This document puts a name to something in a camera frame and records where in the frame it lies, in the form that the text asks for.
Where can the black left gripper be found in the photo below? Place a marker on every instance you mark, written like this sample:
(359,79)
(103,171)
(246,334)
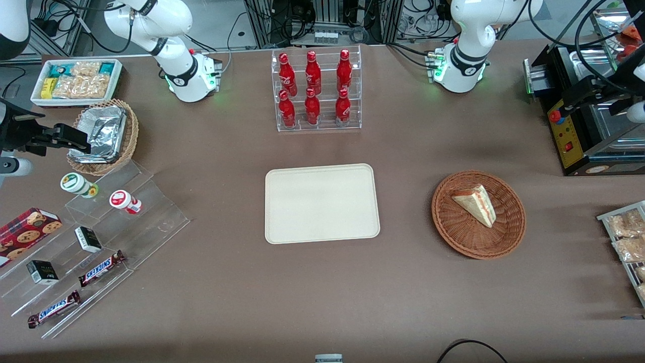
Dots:
(624,76)

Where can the small grey labelled device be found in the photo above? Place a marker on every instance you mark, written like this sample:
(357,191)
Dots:
(328,358)

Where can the silver foil package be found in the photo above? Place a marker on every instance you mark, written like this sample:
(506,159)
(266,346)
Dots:
(101,133)

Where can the brown round wicker basket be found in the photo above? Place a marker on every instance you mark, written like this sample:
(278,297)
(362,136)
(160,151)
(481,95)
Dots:
(453,227)

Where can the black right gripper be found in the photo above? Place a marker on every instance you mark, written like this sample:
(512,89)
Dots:
(16,132)

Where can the red cola bottle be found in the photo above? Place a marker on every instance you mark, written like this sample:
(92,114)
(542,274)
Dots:
(312,108)
(344,70)
(286,111)
(287,75)
(313,73)
(343,108)

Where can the red chocolate chip cookie box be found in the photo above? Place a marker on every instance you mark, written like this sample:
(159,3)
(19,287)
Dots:
(25,234)

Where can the green lid yogurt cup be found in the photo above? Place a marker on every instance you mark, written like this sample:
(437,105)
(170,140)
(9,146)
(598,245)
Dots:
(75,183)

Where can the light tan wicker basket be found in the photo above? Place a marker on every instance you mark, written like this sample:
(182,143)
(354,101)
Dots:
(130,136)

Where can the clear acrylic bottle rack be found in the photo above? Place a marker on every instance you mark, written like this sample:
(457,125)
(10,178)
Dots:
(317,121)

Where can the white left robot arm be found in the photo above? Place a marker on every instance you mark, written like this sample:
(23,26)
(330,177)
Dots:
(468,30)

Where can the clear bag of rice crackers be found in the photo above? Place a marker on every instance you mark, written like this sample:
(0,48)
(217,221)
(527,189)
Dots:
(83,85)

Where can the grey tray of pastry bags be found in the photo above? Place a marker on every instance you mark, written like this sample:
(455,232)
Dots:
(604,218)

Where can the Snickers chocolate bar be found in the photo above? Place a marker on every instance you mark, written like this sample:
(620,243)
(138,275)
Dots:
(101,268)
(53,309)

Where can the yellow snack packet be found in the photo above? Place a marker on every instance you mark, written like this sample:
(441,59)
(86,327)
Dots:
(48,88)

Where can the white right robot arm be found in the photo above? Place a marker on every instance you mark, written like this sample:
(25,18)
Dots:
(151,25)

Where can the teal snack packet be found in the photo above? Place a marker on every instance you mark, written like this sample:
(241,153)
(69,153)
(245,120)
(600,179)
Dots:
(61,70)

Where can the beige plastic tray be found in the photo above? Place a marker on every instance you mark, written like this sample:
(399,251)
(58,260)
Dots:
(322,204)

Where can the white rectangular snack bin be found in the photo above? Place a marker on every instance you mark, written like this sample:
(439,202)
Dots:
(38,98)

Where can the black sealing machine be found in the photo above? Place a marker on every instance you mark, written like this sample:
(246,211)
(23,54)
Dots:
(569,146)

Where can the small black carton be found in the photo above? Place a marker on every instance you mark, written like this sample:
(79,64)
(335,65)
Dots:
(42,272)
(88,239)

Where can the aluminium frame rack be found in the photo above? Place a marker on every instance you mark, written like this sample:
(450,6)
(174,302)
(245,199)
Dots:
(327,15)

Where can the clear acrylic stepped stand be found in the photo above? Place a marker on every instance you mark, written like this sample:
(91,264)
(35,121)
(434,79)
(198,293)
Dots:
(151,222)

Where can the triangle sandwich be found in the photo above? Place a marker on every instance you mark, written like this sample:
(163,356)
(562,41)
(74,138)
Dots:
(476,204)

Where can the red lid yogurt cup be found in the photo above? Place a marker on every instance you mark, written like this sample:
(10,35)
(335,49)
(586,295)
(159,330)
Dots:
(122,199)

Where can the clear bag of pastry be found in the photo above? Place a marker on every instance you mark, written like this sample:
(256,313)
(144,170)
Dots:
(630,249)
(627,224)

